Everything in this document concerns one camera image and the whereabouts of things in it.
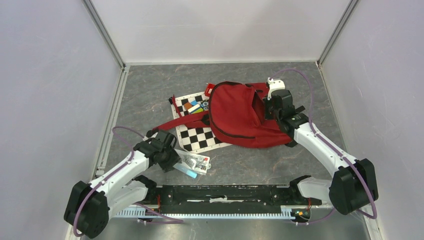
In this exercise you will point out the red student backpack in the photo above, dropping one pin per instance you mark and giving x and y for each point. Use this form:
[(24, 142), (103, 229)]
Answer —
[(236, 115)]

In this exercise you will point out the packaged ruler set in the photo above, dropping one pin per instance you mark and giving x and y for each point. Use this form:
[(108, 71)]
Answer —
[(197, 163)]

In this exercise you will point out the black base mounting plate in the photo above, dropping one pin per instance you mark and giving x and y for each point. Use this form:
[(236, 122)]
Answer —
[(224, 199)]

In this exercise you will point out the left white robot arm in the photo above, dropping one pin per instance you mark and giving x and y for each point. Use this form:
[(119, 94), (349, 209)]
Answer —
[(91, 205)]

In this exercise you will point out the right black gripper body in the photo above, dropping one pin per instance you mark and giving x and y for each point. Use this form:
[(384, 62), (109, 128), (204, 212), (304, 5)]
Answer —
[(270, 113)]

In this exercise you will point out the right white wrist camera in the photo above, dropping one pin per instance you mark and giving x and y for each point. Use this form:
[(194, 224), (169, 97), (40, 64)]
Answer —
[(274, 85)]

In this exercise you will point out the red window toy block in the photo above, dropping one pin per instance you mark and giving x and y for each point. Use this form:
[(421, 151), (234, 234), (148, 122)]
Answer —
[(209, 89)]

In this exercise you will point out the brown blue green block stack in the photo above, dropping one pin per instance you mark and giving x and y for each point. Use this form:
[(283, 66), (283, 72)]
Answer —
[(193, 107)]

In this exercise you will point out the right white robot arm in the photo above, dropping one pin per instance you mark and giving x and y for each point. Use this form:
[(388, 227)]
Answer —
[(353, 186)]

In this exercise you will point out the blue packaged correction tape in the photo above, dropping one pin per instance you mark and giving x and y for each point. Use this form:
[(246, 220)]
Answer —
[(180, 167)]

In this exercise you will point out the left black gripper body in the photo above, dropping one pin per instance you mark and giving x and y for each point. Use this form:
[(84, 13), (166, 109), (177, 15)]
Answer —
[(169, 159)]

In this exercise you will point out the black white chess mat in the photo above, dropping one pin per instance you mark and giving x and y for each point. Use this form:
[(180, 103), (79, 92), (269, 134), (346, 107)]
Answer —
[(195, 140)]

